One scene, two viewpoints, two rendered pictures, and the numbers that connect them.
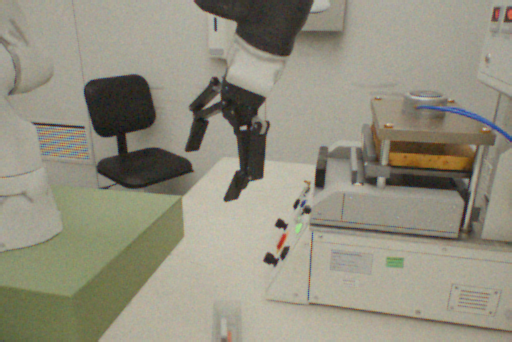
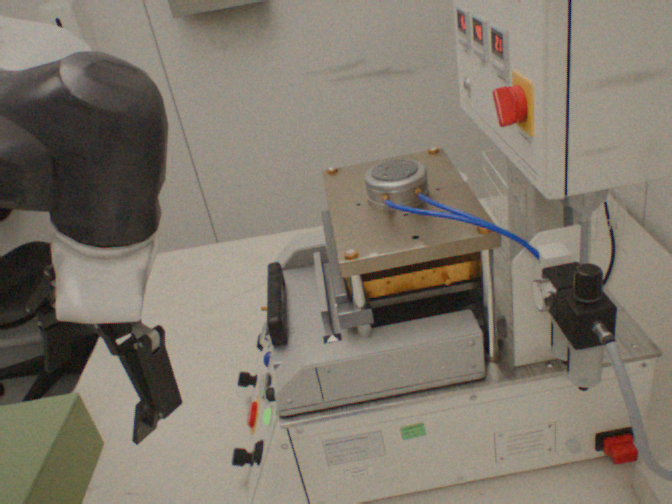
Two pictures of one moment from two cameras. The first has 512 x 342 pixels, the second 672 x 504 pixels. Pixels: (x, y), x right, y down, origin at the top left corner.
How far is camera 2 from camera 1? 0.23 m
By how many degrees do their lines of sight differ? 14
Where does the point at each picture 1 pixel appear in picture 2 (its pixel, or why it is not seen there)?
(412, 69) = (381, 33)
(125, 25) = not seen: outside the picture
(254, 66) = (99, 280)
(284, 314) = not seen: outside the picture
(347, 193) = (320, 365)
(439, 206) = (451, 347)
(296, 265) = (279, 475)
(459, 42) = not seen: outside the picture
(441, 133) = (427, 248)
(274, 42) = (121, 229)
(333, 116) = (289, 126)
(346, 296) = (361, 489)
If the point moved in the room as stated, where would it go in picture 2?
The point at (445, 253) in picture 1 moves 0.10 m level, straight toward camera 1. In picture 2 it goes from (475, 401) to (475, 469)
